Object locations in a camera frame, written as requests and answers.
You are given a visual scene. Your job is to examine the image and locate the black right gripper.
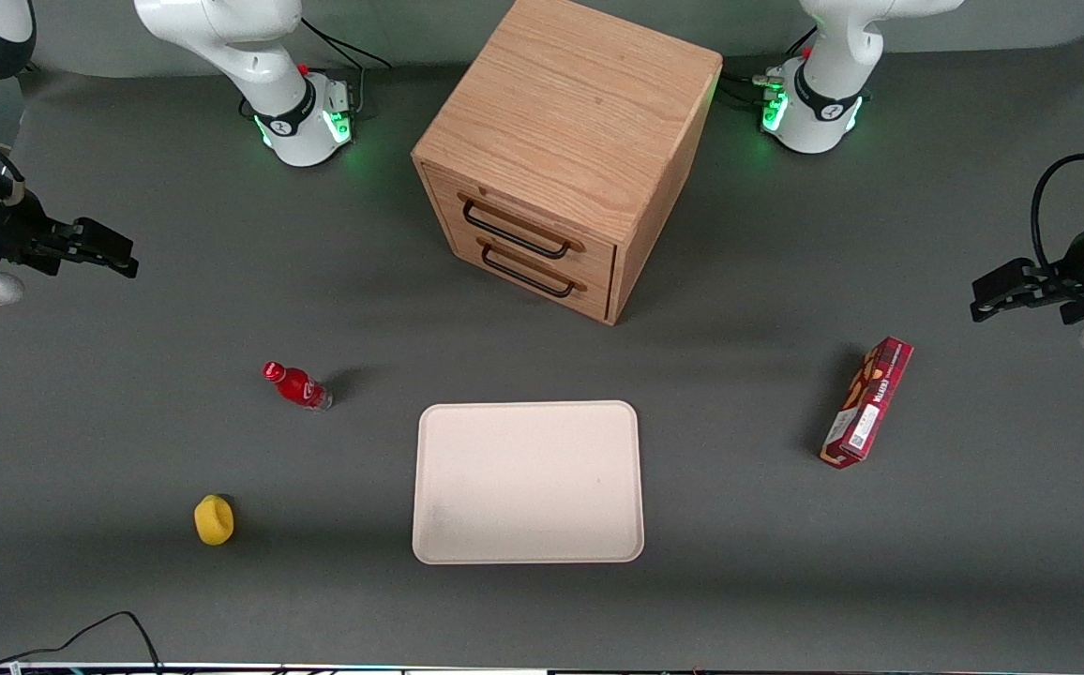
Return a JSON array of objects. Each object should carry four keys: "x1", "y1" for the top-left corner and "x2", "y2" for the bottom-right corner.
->
[{"x1": 0, "y1": 192, "x2": 141, "y2": 280}]

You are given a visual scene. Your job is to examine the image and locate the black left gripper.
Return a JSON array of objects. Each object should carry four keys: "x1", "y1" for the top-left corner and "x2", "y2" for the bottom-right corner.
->
[{"x1": 970, "y1": 212, "x2": 1084, "y2": 325}]

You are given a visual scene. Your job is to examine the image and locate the long black drawer handle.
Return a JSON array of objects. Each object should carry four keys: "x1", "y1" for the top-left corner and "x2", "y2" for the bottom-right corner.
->
[{"x1": 460, "y1": 197, "x2": 573, "y2": 261}]

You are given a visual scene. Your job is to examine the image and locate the wooden drawer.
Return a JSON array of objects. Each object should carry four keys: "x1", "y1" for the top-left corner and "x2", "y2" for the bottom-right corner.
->
[
  {"x1": 426, "y1": 167, "x2": 619, "y2": 278},
  {"x1": 445, "y1": 217, "x2": 615, "y2": 323}
]

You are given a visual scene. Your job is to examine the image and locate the wooden drawer cabinet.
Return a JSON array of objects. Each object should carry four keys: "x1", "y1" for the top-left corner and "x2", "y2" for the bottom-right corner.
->
[{"x1": 411, "y1": 0, "x2": 724, "y2": 327}]

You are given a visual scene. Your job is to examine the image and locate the red snack box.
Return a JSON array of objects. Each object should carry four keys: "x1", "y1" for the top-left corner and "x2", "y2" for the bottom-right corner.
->
[{"x1": 820, "y1": 337, "x2": 914, "y2": 470}]

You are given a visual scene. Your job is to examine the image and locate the red drink bottle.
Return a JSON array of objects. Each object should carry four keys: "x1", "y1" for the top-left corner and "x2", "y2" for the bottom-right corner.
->
[{"x1": 263, "y1": 361, "x2": 334, "y2": 412}]

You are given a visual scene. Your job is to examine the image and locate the yellow round toy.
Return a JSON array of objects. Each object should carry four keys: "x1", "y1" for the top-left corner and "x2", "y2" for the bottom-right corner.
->
[{"x1": 193, "y1": 494, "x2": 235, "y2": 547}]

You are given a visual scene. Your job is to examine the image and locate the beige plastic tray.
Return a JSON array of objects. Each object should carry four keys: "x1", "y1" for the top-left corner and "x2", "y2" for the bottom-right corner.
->
[{"x1": 412, "y1": 400, "x2": 645, "y2": 565}]

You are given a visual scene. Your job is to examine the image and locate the black right arm base cable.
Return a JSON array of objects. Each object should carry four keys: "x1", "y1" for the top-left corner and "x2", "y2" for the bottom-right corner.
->
[{"x1": 300, "y1": 15, "x2": 394, "y2": 121}]

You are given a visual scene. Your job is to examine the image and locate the black arm base cable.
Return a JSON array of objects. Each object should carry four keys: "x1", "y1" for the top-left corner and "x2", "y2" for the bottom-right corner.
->
[
  {"x1": 719, "y1": 28, "x2": 821, "y2": 112},
  {"x1": 300, "y1": 15, "x2": 394, "y2": 121}
]

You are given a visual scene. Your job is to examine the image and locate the black left arm base cable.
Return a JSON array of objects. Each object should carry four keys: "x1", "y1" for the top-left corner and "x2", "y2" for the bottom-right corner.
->
[{"x1": 719, "y1": 28, "x2": 821, "y2": 112}]

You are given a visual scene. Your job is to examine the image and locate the black cable at table edge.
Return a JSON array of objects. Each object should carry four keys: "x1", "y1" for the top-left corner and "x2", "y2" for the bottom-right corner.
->
[{"x1": 0, "y1": 611, "x2": 164, "y2": 675}]

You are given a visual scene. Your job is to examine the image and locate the wooden drawer, short handle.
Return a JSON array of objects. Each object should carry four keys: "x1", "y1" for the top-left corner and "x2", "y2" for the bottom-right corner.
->
[{"x1": 445, "y1": 217, "x2": 615, "y2": 323}]

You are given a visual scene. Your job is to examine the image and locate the short black drawer handle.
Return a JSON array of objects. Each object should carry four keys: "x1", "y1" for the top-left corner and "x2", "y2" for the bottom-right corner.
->
[{"x1": 480, "y1": 238, "x2": 577, "y2": 300}]

